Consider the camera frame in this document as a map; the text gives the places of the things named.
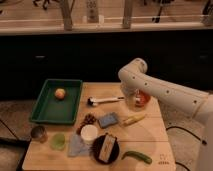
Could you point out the wooden block brush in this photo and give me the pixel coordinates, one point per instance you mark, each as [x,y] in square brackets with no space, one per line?
[106,148]

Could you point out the blue sponge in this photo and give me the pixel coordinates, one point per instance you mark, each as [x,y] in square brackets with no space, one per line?
[108,120]

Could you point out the white cup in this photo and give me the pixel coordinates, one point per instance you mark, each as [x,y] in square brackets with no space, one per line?
[89,133]

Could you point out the metal cup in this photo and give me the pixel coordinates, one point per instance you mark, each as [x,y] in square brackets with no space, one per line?
[38,133]

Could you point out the white dish brush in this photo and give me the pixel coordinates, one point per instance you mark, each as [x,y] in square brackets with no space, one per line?
[96,101]

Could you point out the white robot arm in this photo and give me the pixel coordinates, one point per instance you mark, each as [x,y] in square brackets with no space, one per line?
[199,104]

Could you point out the orange peach fruit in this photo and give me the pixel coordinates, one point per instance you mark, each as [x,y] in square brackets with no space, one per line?
[60,94]

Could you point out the black round plate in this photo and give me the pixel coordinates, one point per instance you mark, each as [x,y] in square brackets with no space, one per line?
[96,147]

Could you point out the orange bowl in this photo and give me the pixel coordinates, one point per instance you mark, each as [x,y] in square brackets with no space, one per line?
[141,98]

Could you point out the blue cloth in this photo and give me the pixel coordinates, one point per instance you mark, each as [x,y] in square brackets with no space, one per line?
[77,147]

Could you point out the green plastic tray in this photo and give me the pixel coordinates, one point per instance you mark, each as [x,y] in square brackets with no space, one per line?
[50,110]

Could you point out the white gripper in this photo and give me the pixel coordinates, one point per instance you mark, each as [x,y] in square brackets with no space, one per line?
[129,96]

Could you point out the green plastic cup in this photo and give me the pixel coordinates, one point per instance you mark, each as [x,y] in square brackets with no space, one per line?
[58,141]

